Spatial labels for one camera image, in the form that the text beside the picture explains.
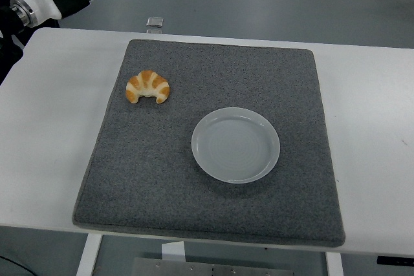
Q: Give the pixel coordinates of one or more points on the golden croissant bread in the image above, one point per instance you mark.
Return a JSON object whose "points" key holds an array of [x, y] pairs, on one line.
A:
{"points": [[147, 82]]}

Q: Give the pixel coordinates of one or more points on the pale grey round plate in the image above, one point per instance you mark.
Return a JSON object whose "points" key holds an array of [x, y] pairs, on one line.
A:
{"points": [[234, 146]]}

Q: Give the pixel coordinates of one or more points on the grey metal plate with screws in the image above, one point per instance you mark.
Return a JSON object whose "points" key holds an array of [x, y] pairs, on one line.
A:
{"points": [[194, 269]]}

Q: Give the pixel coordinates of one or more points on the silver floor socket cover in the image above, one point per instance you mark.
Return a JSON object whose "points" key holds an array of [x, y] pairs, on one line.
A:
{"points": [[154, 31], [155, 21]]}

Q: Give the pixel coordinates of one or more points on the grey felt mat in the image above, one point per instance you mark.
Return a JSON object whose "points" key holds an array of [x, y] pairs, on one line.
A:
{"points": [[161, 159]]}

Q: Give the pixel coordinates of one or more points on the white table leg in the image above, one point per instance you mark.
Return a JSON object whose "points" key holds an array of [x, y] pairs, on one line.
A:
{"points": [[89, 256], [334, 266]]}

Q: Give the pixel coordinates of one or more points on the black table control box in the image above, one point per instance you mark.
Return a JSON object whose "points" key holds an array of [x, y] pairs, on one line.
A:
{"points": [[394, 260]]}

